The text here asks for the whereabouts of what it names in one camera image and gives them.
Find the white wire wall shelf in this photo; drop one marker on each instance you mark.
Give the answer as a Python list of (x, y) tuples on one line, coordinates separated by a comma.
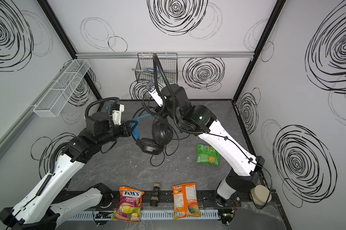
[(62, 88)]

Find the small dark bottle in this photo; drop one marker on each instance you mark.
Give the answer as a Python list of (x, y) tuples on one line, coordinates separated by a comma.
[(155, 195)]

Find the Fox's fruits candy bag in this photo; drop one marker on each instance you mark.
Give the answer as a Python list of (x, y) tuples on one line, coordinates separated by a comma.
[(130, 204)]

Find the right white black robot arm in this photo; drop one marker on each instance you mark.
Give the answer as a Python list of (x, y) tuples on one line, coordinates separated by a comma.
[(198, 120)]

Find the black wire wall basket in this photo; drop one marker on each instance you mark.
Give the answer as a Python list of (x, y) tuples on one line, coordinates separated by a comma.
[(144, 70)]

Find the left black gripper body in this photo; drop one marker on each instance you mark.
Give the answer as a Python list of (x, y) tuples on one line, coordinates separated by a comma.
[(127, 128)]

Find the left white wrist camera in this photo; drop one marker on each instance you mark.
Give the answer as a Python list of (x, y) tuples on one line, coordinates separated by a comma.
[(115, 111)]

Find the beige tape roll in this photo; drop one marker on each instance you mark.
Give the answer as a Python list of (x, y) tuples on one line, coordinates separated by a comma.
[(260, 195)]

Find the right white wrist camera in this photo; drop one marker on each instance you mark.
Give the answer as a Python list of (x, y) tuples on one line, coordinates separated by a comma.
[(152, 90)]

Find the white slotted cable duct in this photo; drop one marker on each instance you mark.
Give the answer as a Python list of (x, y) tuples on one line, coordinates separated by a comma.
[(144, 215)]

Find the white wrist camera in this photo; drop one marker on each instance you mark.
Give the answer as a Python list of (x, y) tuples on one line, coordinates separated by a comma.
[(152, 90), (115, 111)]

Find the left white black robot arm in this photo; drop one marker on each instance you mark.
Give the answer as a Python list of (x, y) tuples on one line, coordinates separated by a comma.
[(37, 211)]

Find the orange snack bag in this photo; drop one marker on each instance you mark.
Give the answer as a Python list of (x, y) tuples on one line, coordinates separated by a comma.
[(185, 201)]

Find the green snack bag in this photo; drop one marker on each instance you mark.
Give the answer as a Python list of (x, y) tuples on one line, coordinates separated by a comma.
[(207, 154)]

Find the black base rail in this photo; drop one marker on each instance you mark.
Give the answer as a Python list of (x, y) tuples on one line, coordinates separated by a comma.
[(206, 199)]

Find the black blue headphones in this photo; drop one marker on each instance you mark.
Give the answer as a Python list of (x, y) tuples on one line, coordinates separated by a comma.
[(162, 134)]

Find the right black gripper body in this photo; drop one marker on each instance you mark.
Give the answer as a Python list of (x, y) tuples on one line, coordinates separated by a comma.
[(167, 109)]

